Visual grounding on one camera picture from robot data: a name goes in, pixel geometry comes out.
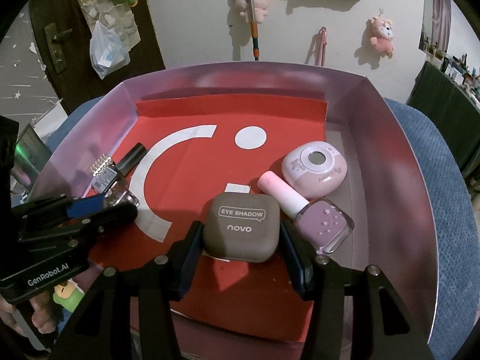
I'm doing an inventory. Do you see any clear nail polish black cap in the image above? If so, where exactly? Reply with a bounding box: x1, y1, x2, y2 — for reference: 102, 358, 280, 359
91, 142, 147, 208

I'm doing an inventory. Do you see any green frog toy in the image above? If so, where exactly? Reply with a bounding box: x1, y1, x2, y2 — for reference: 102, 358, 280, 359
53, 280, 85, 313

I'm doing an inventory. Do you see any brown eye shadow case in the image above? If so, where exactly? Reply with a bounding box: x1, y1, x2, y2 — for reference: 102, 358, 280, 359
203, 192, 280, 263

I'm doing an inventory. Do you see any person's left hand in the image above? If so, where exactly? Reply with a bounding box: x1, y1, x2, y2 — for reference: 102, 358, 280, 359
1, 291, 58, 336

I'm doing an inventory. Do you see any purple nail polish bottle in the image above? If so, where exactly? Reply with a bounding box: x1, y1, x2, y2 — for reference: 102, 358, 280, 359
257, 171, 355, 255

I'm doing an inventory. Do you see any small silver comb clip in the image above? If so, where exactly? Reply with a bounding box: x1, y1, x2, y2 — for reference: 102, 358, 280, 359
90, 154, 114, 177

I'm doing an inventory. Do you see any pink round compact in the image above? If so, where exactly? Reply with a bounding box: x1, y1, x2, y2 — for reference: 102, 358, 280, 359
281, 141, 347, 200

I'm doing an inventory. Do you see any purple cardboard tray red liner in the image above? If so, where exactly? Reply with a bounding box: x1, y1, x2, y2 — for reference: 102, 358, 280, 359
34, 63, 438, 359

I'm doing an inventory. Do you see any blue textured table mat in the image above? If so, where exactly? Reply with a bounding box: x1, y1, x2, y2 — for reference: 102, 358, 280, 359
49, 94, 479, 359

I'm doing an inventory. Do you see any hanging plastic bag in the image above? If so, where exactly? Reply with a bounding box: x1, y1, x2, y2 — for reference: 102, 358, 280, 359
89, 20, 130, 80

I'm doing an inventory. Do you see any dark brown door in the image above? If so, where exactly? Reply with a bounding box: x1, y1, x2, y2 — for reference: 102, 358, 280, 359
28, 0, 165, 114

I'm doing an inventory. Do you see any dark green side table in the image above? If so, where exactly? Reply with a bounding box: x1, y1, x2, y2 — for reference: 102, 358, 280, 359
407, 61, 479, 176

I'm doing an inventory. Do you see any clear hanging door organizer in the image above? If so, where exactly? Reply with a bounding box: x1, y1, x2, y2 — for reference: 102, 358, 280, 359
77, 0, 141, 50

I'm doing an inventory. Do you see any pink bear plush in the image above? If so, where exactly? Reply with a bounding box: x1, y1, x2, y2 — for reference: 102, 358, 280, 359
369, 16, 394, 59

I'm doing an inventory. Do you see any pink pig plush behind stick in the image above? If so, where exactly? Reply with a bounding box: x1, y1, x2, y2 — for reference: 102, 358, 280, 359
233, 0, 269, 24

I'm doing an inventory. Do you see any metal cup with handle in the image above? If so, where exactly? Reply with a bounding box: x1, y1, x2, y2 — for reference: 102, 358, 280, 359
11, 124, 52, 191

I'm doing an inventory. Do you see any brass door handle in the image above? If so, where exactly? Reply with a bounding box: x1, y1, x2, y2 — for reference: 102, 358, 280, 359
44, 23, 72, 74

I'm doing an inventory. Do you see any pink wall hook toy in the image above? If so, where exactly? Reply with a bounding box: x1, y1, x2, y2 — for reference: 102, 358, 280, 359
314, 26, 328, 67

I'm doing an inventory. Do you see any orange handled mop stick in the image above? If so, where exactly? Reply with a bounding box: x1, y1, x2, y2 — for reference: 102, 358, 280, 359
249, 0, 260, 61

